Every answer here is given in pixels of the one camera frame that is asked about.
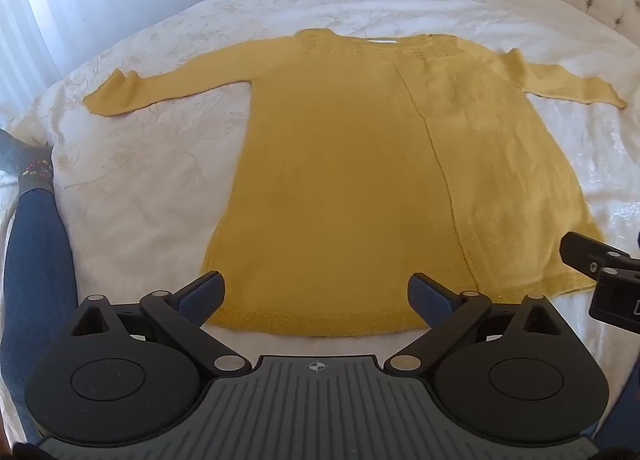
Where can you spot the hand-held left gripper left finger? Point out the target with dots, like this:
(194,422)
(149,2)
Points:
(202,297)

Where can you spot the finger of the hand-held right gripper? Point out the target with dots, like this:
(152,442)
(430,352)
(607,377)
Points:
(582,254)

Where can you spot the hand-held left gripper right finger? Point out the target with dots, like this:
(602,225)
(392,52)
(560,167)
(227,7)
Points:
(429,296)

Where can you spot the yellow knit sweater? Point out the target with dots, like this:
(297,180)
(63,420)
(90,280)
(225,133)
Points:
(350,180)

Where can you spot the white floral bedspread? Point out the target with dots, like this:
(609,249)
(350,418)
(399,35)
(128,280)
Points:
(165,180)

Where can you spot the person's leg in blue jeans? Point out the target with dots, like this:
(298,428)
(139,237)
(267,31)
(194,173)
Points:
(35,290)

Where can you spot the grey embroidered sock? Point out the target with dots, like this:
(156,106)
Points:
(25,160)

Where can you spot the white sheer curtain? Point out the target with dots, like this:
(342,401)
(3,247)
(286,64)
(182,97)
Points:
(35,15)

